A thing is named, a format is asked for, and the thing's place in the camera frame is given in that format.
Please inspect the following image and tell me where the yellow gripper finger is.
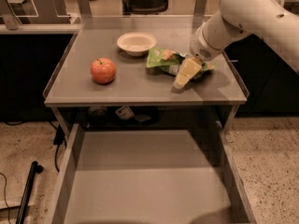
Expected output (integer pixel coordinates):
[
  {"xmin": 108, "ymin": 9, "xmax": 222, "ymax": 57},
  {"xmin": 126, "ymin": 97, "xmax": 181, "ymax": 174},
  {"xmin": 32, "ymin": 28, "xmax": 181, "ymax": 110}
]
[{"xmin": 173, "ymin": 58, "xmax": 203, "ymax": 89}]

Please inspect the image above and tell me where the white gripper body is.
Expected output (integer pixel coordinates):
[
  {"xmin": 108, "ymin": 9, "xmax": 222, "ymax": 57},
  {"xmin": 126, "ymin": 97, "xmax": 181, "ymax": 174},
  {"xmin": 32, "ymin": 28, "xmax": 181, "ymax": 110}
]
[{"xmin": 190, "ymin": 24, "xmax": 222, "ymax": 62}]

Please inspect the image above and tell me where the green rice chip bag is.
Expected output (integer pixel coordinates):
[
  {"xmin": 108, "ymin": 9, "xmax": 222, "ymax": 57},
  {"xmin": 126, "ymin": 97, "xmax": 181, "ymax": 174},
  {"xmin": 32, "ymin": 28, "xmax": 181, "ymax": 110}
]
[{"xmin": 145, "ymin": 47, "xmax": 216, "ymax": 81}]

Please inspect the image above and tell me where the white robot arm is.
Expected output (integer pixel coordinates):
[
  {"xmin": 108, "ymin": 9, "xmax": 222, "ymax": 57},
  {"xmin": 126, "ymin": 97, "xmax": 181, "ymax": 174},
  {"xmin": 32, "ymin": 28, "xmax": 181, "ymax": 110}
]
[{"xmin": 190, "ymin": 0, "xmax": 299, "ymax": 73}]

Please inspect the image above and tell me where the grey cabinet with top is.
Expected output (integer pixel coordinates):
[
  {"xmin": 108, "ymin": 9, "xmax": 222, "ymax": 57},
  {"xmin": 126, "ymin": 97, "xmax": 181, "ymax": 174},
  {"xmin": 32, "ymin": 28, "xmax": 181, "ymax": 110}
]
[{"xmin": 45, "ymin": 15, "xmax": 248, "ymax": 134}]

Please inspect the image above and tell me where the dark round object under top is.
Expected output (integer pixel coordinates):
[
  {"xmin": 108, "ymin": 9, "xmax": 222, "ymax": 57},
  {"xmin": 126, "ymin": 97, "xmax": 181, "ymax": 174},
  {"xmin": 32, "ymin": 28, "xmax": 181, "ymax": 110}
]
[{"xmin": 87, "ymin": 106, "xmax": 108, "ymax": 125}]

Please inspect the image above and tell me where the grey open top drawer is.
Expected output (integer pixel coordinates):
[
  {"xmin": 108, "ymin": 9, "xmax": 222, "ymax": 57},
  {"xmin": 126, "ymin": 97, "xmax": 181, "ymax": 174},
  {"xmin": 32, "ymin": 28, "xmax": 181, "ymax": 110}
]
[{"xmin": 44, "ymin": 125, "xmax": 256, "ymax": 224}]

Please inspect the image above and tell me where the white bowl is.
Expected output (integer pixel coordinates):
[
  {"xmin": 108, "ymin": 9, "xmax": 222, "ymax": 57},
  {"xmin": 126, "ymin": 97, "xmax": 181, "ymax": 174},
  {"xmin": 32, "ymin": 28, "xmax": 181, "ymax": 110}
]
[{"xmin": 117, "ymin": 32, "xmax": 157, "ymax": 57}]

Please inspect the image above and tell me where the white label tag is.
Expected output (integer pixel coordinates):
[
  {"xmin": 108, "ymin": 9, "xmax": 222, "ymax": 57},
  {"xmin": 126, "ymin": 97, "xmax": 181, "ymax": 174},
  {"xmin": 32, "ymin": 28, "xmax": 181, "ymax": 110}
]
[{"xmin": 116, "ymin": 106, "xmax": 135, "ymax": 120}]

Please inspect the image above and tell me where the red apple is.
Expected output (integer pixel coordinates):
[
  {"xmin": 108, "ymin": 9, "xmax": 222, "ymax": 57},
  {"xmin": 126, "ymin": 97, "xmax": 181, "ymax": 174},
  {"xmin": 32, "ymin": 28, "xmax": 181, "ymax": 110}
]
[{"xmin": 90, "ymin": 58, "xmax": 117, "ymax": 85}]

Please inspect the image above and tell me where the black pole on floor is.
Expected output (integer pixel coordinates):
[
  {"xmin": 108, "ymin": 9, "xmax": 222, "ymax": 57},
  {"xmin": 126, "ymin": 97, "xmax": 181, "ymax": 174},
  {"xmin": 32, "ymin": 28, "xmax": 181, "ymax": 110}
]
[{"xmin": 15, "ymin": 161, "xmax": 44, "ymax": 224}]

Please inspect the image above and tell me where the right metal post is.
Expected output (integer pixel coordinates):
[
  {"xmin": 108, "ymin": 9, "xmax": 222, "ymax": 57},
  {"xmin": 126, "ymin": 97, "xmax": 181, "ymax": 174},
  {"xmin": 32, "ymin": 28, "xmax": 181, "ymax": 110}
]
[{"xmin": 193, "ymin": 0, "xmax": 207, "ymax": 16}]

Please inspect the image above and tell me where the metal post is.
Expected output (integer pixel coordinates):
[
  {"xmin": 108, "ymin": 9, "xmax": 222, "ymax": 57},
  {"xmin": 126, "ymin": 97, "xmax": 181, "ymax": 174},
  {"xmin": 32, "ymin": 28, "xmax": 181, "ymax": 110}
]
[
  {"xmin": 193, "ymin": 0, "xmax": 207, "ymax": 16},
  {"xmin": 77, "ymin": 0, "xmax": 92, "ymax": 17}
]

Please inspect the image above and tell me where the left metal post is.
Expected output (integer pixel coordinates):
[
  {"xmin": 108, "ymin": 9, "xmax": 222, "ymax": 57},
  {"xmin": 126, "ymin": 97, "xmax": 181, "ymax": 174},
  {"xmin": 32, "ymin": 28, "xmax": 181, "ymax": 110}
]
[{"xmin": 77, "ymin": 0, "xmax": 92, "ymax": 17}]

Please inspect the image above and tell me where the black floor cable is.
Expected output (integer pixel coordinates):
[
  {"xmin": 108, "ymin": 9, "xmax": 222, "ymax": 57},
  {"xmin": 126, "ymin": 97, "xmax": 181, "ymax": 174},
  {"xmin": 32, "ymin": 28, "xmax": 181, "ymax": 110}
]
[{"xmin": 0, "ymin": 119, "xmax": 68, "ymax": 224}]

